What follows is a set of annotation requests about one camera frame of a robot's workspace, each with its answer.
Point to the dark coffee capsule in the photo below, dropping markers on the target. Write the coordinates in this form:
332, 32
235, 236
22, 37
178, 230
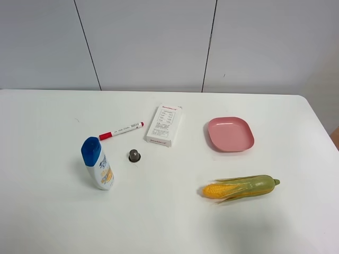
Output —
134, 156

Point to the red and white marker pen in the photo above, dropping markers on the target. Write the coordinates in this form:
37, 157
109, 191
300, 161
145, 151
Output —
121, 131

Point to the pink square plate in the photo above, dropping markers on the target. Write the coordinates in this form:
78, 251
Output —
230, 134

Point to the toy corn cob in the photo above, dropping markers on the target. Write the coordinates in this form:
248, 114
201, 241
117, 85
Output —
231, 189

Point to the blue-capped white lotion bottle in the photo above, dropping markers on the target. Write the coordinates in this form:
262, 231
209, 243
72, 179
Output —
97, 164

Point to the white cardboard box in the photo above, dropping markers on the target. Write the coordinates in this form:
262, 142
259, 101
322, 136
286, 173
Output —
164, 126

